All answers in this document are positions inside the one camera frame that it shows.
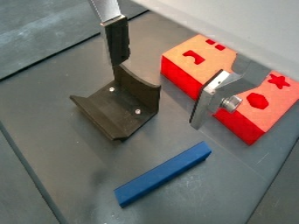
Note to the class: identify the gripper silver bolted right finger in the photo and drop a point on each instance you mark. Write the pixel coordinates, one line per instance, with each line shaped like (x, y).
(219, 92)

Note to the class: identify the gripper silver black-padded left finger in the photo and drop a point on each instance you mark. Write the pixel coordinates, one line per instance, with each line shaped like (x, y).
(114, 28)

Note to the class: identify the blue rectangular bar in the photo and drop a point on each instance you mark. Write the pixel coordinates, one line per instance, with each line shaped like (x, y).
(165, 172)

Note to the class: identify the red shape-sorting board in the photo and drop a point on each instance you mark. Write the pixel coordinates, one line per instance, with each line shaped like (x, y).
(245, 94)

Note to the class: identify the black curved fixture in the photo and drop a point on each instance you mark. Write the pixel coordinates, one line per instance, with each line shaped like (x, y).
(123, 105)

